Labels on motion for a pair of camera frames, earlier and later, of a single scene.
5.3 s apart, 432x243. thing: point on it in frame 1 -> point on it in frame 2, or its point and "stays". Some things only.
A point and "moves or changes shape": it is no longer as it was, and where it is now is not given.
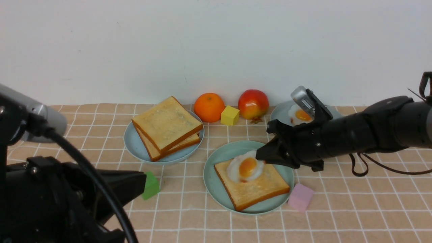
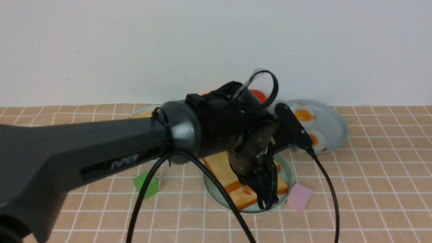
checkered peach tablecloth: [381, 197] stays
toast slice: [269, 184] stays
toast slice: [166, 122] moves or changes shape
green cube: [152, 187] stays
